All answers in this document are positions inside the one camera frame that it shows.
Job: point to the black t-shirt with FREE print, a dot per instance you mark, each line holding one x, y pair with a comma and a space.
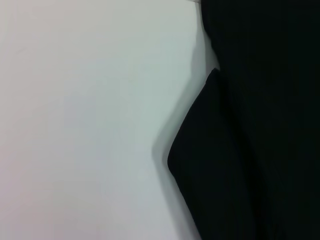
250, 125

